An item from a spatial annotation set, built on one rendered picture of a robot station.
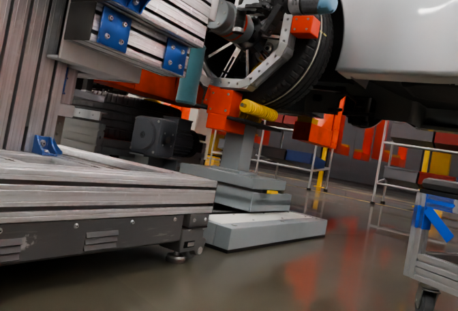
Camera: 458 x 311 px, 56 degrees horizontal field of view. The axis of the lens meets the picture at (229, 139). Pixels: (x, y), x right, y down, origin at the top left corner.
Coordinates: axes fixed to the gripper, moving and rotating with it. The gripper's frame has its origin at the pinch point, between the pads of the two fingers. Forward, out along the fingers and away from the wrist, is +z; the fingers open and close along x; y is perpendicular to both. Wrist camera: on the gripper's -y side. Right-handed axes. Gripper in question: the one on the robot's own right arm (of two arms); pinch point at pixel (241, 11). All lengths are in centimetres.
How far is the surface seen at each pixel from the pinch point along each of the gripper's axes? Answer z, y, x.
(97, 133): 73, -54, -6
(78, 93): 56, -40, 21
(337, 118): 61, 0, -278
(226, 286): -38, -83, 39
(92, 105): 96, -41, -18
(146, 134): 48, -51, -13
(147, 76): 62, -23, -20
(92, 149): 74, -62, -6
